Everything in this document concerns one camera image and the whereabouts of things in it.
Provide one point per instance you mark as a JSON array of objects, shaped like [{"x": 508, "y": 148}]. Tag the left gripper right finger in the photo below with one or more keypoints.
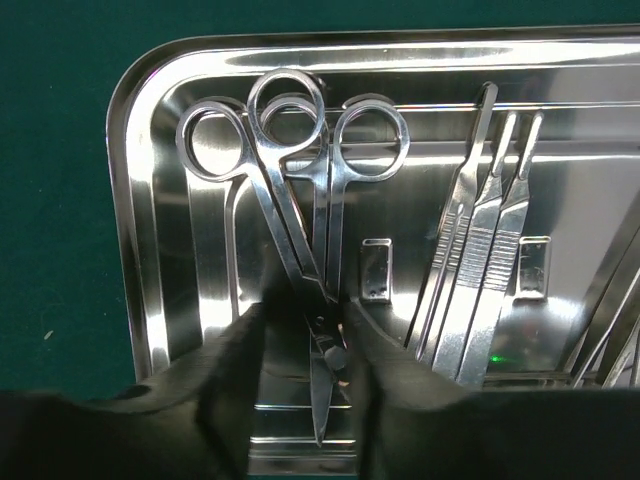
[{"x": 412, "y": 423}]

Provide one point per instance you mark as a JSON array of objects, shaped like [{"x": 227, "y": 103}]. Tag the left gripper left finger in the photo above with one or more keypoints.
[{"x": 191, "y": 421}]

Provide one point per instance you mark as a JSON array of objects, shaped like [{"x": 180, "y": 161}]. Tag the green surgical cloth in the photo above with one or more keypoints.
[{"x": 64, "y": 324}]

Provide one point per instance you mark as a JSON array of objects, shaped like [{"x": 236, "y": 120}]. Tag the steel scalpel handle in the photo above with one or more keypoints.
[
  {"x": 452, "y": 230},
  {"x": 501, "y": 260},
  {"x": 460, "y": 300}
]

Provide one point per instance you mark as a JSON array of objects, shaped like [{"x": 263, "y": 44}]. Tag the steel scissors small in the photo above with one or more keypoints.
[{"x": 330, "y": 174}]

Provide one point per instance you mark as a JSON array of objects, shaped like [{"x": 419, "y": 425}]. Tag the steel scissors large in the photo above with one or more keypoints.
[{"x": 260, "y": 160}]

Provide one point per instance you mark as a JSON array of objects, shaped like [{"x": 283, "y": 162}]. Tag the steel instrument tray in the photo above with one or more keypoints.
[{"x": 196, "y": 255}]

